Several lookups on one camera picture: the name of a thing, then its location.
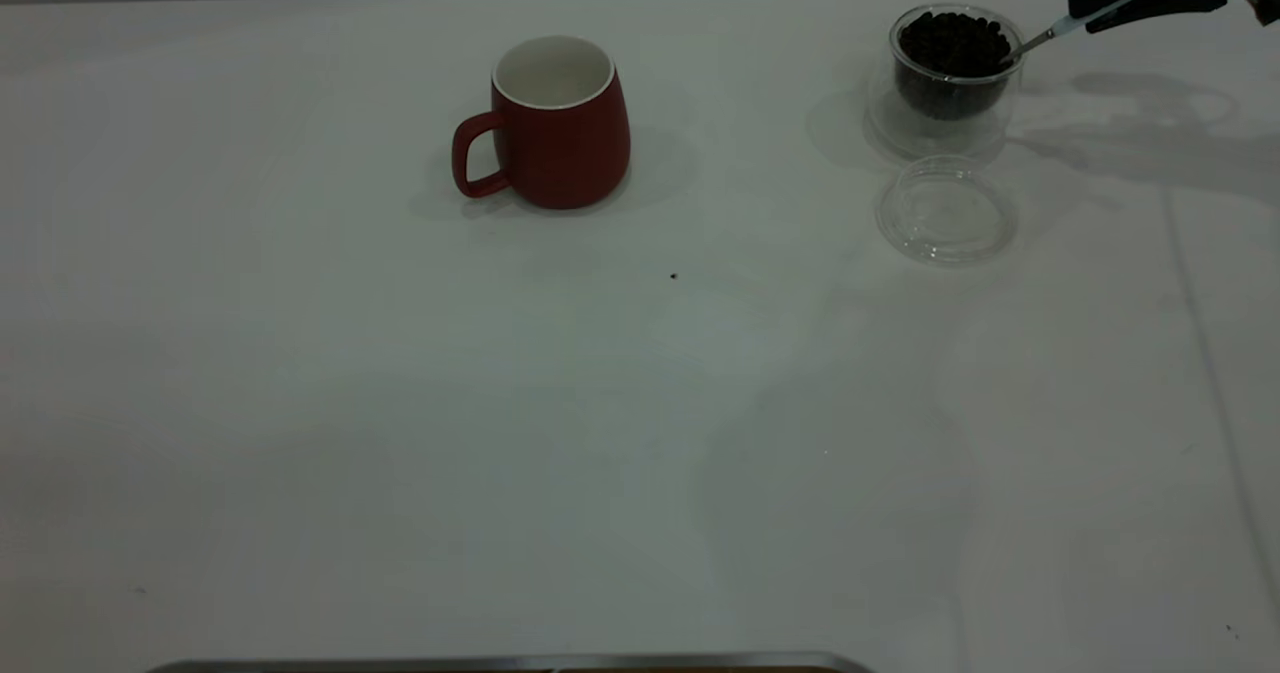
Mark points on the red ceramic mug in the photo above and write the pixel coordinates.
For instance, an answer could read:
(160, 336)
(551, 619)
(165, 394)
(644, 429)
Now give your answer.
(570, 153)

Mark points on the clear round glass lid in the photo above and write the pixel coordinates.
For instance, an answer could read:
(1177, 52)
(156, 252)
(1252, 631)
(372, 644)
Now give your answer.
(945, 218)

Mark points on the pile of coffee beans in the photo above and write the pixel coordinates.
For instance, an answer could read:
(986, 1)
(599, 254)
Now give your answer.
(950, 53)

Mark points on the clear double-wall glass cup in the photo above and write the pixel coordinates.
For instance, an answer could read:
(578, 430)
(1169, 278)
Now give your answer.
(940, 133)

